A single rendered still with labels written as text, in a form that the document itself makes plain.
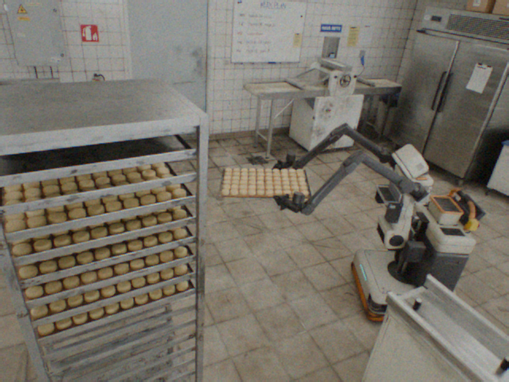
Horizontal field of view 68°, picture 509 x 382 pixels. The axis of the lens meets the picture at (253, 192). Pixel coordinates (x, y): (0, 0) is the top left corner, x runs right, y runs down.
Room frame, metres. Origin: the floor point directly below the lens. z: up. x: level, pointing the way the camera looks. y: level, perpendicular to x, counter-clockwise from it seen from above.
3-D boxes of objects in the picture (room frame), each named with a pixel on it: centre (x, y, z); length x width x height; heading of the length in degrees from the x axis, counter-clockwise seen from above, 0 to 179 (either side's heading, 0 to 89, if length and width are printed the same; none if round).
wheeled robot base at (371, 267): (2.32, -1.26, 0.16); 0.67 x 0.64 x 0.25; 92
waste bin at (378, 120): (6.44, -2.26, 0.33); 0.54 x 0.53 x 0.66; 28
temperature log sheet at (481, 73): (4.63, -2.52, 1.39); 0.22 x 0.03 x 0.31; 28
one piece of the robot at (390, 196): (2.31, -0.96, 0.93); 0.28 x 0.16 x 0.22; 2
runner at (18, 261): (1.00, 0.46, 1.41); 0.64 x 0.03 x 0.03; 122
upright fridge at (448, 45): (5.21, -2.70, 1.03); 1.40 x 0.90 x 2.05; 28
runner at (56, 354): (1.00, 0.46, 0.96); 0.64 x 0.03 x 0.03; 122
